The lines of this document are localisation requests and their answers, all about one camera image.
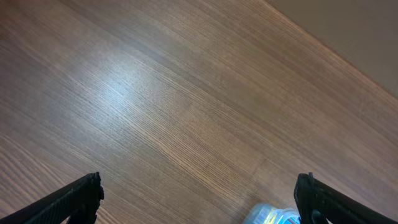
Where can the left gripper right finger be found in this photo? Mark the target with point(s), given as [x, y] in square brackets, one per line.
[319, 203]

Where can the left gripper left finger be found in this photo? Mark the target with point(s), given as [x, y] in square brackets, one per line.
[77, 202]

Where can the clear plastic container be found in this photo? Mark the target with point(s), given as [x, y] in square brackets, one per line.
[264, 213]

